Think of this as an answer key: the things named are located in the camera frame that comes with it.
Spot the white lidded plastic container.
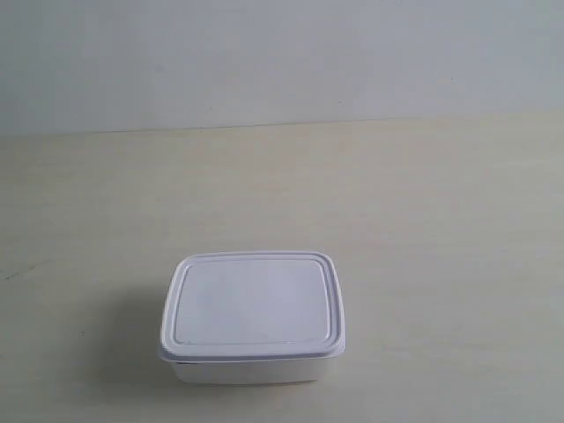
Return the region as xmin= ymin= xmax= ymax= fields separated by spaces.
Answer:
xmin=159 ymin=251 xmax=346 ymax=385

